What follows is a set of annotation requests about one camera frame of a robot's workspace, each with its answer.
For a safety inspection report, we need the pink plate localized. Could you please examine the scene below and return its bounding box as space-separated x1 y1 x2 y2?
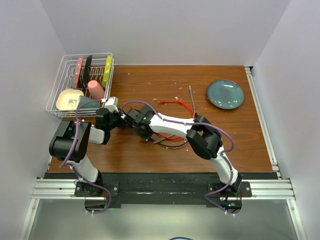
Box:
71 56 84 89

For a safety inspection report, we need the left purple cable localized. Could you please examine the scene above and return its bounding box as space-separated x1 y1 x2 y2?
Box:
58 99 112 214

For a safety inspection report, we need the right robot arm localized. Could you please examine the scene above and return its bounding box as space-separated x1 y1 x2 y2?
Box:
121 108 242 197

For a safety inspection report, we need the grey ethernet cable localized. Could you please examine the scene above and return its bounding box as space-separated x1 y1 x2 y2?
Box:
153 85 198 144

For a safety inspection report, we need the white wire dish rack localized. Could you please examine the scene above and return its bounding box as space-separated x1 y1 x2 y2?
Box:
45 52 114 118

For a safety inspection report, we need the red ethernet cable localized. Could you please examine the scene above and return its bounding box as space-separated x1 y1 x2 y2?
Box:
156 98 197 142

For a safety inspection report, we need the black network switch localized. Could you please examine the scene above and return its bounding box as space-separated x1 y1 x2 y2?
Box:
132 105 155 141

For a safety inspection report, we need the yellow-green plate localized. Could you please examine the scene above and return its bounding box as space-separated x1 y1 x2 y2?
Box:
101 55 113 88

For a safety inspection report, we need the pink cup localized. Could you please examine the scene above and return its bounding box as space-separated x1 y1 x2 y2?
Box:
87 80 105 100

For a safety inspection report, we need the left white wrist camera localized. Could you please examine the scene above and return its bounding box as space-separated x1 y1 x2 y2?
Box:
104 96 119 113

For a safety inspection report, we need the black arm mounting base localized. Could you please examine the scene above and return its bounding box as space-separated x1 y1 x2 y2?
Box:
36 172 278 211

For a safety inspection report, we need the black ethernet cable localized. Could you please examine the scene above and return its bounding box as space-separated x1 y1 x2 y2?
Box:
144 134 191 150

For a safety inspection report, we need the black plate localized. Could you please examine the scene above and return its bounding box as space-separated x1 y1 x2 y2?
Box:
81 55 93 88

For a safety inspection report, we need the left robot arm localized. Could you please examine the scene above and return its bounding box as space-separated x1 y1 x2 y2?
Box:
49 108 125 197

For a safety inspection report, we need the dark teal cup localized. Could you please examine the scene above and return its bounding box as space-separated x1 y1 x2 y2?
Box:
76 95 101 109

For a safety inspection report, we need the cream square bowl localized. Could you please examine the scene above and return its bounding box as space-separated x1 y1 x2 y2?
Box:
55 88 84 111

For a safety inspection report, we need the teal ceramic plate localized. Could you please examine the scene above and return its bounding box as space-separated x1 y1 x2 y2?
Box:
206 79 245 110

